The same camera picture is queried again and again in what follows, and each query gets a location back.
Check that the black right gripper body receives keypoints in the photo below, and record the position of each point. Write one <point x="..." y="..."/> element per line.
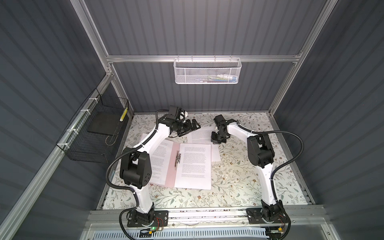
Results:
<point x="220" y="134"/>

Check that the printed paper sheet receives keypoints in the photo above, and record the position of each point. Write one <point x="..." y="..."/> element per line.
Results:
<point x="203" y="136"/>
<point x="160" y="160"/>
<point x="194" y="167"/>

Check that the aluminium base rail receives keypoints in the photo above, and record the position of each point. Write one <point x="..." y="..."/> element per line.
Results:
<point x="308" y="222"/>

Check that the pink file folder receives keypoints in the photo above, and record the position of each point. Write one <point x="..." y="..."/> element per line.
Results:
<point x="175" y="157"/>

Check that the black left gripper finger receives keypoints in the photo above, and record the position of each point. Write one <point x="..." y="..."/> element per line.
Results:
<point x="184" y="132"/>
<point x="194" y="125"/>

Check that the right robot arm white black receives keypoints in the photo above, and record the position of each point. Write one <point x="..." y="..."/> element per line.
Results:
<point x="260" y="154"/>

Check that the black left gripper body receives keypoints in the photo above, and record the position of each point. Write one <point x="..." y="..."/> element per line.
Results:
<point x="182" y="127"/>

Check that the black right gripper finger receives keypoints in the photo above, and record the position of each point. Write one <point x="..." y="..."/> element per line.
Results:
<point x="223" y="139"/>
<point x="215" y="138"/>

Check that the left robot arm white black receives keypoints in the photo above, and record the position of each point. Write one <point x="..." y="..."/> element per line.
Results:
<point x="136" y="169"/>

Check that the black wire basket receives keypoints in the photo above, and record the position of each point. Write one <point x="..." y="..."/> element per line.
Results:
<point x="97" y="133"/>

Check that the markers in white basket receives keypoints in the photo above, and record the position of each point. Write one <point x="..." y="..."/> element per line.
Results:
<point x="218" y="79"/>

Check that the yellow marker in basket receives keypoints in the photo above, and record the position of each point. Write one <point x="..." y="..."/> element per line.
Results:
<point x="123" y="114"/>

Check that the white wire mesh basket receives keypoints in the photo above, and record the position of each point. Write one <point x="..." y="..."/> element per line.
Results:
<point x="188" y="70"/>

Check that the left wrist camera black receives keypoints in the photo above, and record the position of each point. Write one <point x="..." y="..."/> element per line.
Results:
<point x="177" y="114"/>

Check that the printed paper sheet back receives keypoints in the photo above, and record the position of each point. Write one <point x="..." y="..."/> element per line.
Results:
<point x="203" y="136"/>

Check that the floral patterned table mat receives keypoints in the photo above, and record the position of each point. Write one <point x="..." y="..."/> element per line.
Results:
<point x="235" y="181"/>

